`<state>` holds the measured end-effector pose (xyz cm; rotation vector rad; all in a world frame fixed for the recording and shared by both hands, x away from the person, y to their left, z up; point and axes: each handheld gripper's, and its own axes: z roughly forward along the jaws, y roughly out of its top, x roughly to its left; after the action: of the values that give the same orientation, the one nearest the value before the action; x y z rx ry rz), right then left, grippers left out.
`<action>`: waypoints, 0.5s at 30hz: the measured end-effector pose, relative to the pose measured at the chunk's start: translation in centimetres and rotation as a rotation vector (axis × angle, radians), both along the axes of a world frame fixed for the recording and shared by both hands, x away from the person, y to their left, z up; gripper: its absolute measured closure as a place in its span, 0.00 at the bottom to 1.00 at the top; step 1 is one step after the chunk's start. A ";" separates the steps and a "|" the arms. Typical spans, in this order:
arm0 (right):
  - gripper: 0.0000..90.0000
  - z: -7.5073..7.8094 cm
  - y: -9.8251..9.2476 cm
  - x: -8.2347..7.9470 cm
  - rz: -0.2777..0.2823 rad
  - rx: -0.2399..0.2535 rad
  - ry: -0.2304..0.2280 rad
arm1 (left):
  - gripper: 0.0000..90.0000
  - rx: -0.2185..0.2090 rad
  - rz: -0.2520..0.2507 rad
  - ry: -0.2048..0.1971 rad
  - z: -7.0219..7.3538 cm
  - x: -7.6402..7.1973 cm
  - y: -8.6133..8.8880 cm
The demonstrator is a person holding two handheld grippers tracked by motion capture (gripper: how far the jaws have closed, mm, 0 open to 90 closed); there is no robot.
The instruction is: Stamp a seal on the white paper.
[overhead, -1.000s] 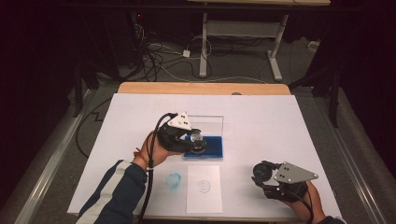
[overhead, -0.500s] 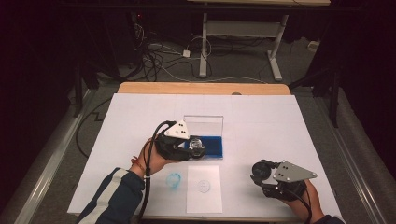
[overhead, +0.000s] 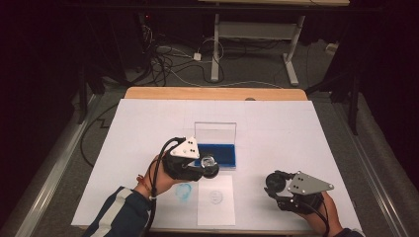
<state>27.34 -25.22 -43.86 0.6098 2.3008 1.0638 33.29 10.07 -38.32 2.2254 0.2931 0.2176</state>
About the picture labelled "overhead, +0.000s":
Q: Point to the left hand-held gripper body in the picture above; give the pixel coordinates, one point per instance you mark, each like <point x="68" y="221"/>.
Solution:
<point x="184" y="149"/>

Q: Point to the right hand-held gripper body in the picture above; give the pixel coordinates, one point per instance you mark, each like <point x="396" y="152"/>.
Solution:
<point x="309" y="186"/>

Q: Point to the black round stamp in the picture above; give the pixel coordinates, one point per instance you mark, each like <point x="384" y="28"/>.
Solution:
<point x="210" y="168"/>

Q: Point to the black round stamp cap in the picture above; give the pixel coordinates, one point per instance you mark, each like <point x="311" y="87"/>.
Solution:
<point x="276" y="182"/>

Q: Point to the blue ink pad clear case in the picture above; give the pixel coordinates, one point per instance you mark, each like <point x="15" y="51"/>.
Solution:
<point x="219" y="138"/>

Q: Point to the person's right hand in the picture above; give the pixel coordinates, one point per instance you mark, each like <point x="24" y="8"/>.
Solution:
<point x="329" y="219"/>

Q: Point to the person's left hand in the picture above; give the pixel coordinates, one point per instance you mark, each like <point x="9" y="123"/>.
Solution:
<point x="158" y="181"/>

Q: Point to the white paper sheet round print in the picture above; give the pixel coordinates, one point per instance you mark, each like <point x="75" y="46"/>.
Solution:
<point x="215" y="214"/>

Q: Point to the white table cover sheet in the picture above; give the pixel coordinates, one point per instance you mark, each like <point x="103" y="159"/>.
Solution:
<point x="263" y="131"/>

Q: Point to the wooden table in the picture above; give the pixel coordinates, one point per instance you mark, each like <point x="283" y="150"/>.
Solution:
<point x="197" y="93"/>

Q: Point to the black stand leg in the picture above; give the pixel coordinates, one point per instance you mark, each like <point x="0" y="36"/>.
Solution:
<point x="354" y="105"/>

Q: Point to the white power adapter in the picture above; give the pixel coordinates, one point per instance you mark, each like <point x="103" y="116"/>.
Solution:
<point x="197" y="56"/>

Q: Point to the white power strip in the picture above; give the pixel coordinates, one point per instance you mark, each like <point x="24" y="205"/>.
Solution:
<point x="332" y="48"/>

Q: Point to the grey metal floor rail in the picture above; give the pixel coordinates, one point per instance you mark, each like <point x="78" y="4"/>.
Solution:
<point x="49" y="177"/>
<point x="372" y="171"/>

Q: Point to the white metal desk frame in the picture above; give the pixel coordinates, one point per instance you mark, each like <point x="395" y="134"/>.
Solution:
<point x="253" y="29"/>

